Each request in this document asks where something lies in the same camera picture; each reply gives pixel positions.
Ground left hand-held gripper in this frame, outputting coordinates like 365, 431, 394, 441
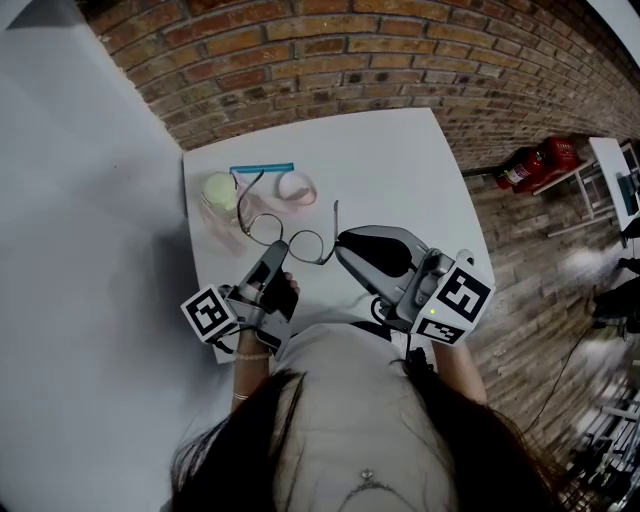
179, 239, 295, 362

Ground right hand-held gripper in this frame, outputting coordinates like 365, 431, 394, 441
333, 224, 497, 348

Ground thin metal-framed eyeglasses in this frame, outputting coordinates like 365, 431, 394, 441
234, 169, 341, 266

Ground person's left forearm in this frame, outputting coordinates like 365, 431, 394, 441
232, 332, 274, 411

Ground person's right forearm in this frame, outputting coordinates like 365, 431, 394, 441
432, 339, 489, 404

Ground person's left hand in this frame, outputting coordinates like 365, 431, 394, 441
260, 270, 302, 322

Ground clear pink zip pouch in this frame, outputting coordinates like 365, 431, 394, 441
234, 169, 318, 214

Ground pale green round container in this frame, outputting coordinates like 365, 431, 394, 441
198, 171, 251, 256

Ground teal plastic strip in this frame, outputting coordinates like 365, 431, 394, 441
228, 160, 296, 175

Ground person's white shirt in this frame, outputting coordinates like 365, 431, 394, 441
272, 322, 461, 512

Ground white metal stand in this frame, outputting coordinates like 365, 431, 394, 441
532, 157, 621, 239

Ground black bulky equipment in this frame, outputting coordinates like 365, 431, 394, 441
592, 254, 640, 331

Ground white side table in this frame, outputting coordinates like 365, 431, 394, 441
588, 137, 640, 231

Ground grey metal rack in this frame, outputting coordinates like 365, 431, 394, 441
564, 394, 640, 512

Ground silver necklace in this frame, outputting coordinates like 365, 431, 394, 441
344, 467, 401, 501

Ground black floor cable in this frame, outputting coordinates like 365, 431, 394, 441
522, 327, 594, 434

